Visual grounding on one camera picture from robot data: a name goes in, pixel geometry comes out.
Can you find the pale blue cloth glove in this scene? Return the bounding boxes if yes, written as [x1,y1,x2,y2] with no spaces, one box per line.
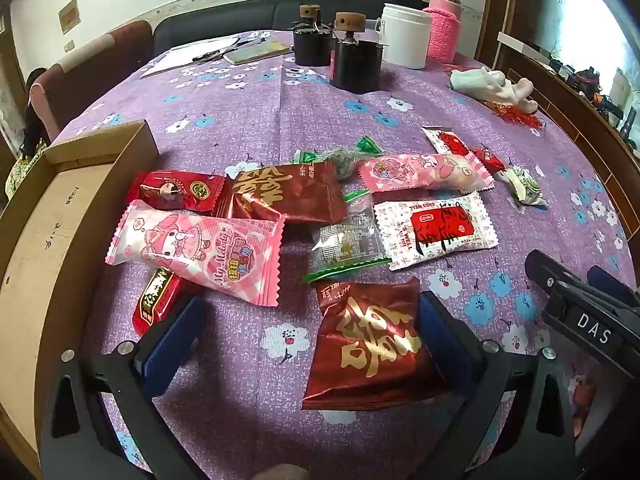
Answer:
[449,66,506,96]

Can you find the pink knit-covered bottle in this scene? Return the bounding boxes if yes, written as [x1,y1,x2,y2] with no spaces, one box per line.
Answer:
[421,0,463,63]

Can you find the small pink cartoon snack packet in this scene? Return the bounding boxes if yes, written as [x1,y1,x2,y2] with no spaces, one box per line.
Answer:
[356,152,496,194]

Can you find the clear green-edged snack packet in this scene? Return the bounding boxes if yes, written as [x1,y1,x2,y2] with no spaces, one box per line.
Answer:
[301,189,392,282]

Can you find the black pen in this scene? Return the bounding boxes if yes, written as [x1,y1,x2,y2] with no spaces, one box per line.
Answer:
[192,37,266,63]

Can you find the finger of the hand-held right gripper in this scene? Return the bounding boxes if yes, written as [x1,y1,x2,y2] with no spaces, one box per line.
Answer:
[587,265,640,307]
[525,249,640,311]

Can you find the small dark red candy bar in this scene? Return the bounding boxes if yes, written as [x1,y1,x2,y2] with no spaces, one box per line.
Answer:
[131,266,188,337]

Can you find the small white red-label packet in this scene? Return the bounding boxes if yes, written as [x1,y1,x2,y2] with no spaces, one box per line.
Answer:
[421,126,483,161]

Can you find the white cloth glove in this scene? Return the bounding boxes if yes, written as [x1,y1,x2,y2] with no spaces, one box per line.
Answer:
[492,77,538,113]

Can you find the small wall plaque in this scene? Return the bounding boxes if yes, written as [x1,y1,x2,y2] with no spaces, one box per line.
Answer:
[57,0,81,36]

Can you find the large pink cartoon snack packet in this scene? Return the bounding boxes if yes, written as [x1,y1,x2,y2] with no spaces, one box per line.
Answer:
[104,199,287,307]

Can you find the notebook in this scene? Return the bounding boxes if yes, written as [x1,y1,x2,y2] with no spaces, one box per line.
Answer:
[222,40,292,66]

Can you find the green twist-wrapped candy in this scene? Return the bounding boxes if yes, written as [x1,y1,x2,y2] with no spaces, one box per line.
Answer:
[294,135,385,182]

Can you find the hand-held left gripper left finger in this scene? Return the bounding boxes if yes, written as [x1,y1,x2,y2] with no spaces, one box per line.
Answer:
[40,292,211,480]

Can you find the dark blue sofa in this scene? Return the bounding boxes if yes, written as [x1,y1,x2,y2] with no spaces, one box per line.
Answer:
[152,0,436,56]

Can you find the bright window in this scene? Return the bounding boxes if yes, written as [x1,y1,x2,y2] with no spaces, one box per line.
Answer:
[570,0,640,86]

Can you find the large white red-label packet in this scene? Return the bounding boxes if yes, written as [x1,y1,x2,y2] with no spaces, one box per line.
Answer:
[373,191,501,272]

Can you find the white flat box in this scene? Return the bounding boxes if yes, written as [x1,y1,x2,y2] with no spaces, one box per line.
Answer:
[496,31,556,61]

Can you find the green and white candy packet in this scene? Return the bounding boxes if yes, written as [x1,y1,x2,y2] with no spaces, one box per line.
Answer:
[494,166,549,207]

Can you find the dark red gold-print packet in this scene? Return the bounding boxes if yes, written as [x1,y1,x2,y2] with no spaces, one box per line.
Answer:
[227,161,348,225]
[301,277,448,412]

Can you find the brown cardboard box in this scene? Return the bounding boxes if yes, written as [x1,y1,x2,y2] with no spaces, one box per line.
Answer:
[0,120,161,478]

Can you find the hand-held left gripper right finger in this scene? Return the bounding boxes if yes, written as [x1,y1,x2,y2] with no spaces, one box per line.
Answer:
[419,290,586,480]

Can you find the purple floral tablecloth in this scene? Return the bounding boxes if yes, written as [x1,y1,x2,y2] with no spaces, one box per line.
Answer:
[50,27,631,480]

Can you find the red round-logo snack packet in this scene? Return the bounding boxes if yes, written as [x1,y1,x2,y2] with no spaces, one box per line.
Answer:
[125,170,227,217]

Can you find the black jar with cork lid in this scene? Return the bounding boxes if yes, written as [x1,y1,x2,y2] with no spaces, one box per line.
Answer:
[329,11,390,94]
[292,4,335,67]

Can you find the wooden door with glass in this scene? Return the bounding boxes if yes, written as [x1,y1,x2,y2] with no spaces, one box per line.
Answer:
[0,2,31,171]

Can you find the wooden cabinet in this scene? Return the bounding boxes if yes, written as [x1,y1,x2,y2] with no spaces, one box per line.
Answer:
[475,0,640,241]

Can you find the red and black toy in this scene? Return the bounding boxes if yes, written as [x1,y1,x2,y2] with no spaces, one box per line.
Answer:
[572,67,603,98]

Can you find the white plastic jar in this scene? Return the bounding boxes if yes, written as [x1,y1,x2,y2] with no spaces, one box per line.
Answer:
[375,2,433,70]

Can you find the red-brown chair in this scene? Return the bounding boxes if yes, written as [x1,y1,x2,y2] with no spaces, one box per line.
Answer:
[29,20,153,143]

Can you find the small red candy packet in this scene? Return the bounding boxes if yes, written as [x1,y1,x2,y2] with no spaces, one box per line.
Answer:
[470,147,507,175]

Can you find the white paper sheets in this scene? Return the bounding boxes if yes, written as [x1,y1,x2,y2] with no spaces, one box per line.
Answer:
[140,35,241,79]

